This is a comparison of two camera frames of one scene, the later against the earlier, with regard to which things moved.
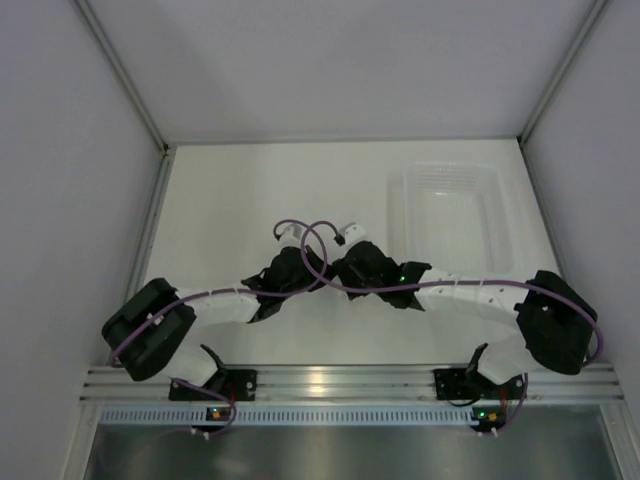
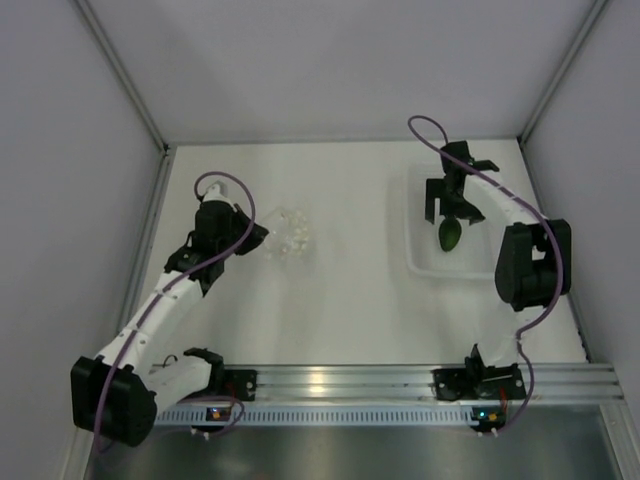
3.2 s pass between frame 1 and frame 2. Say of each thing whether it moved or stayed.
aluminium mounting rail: stayed
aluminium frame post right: stayed
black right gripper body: moved
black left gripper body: moved
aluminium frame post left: stayed
